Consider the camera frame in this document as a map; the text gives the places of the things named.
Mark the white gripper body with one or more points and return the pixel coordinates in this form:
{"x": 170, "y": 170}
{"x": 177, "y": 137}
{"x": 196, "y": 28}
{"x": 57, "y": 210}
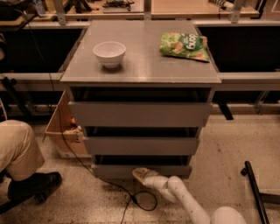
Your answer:
{"x": 152, "y": 181}

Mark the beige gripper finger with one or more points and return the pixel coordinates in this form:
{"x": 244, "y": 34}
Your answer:
{"x": 144, "y": 175}

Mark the grey bottom drawer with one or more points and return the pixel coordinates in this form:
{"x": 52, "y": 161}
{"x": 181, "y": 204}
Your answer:
{"x": 121, "y": 167}

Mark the grey drawer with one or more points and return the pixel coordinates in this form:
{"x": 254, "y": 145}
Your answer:
{"x": 141, "y": 141}
{"x": 140, "y": 114}
{"x": 121, "y": 167}

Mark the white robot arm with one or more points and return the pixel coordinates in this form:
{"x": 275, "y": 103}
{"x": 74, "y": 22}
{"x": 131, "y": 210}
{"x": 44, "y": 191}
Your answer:
{"x": 173, "y": 189}

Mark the grey middle drawer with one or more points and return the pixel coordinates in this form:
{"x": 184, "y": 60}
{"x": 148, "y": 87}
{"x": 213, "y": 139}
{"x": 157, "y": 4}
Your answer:
{"x": 141, "y": 141}

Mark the grey drawer cabinet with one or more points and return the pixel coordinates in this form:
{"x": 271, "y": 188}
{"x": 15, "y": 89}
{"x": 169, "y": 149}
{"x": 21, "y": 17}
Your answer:
{"x": 144, "y": 75}

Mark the grey top drawer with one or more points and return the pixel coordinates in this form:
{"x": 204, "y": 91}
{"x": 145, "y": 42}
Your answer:
{"x": 140, "y": 114}

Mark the cardboard box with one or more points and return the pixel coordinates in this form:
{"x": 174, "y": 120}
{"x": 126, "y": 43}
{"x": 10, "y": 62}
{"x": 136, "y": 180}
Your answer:
{"x": 64, "y": 132}

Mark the black stand leg with wheel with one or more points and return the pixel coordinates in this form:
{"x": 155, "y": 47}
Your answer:
{"x": 260, "y": 197}

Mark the black shoe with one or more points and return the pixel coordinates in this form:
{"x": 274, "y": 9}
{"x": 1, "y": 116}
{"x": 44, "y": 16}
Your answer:
{"x": 38, "y": 183}

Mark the person leg beige trousers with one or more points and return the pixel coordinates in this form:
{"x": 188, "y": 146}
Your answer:
{"x": 20, "y": 154}

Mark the white bowl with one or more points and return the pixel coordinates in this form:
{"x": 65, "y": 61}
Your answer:
{"x": 110, "y": 54}

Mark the black chair base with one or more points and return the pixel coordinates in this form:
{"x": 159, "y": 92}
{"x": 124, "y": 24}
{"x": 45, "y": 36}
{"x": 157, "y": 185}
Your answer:
{"x": 39, "y": 199}

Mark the green snack bag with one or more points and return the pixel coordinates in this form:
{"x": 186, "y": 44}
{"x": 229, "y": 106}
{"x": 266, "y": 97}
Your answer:
{"x": 184, "y": 45}

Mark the wooden workbench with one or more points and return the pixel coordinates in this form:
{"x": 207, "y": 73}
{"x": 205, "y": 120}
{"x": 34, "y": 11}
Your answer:
{"x": 15, "y": 12}

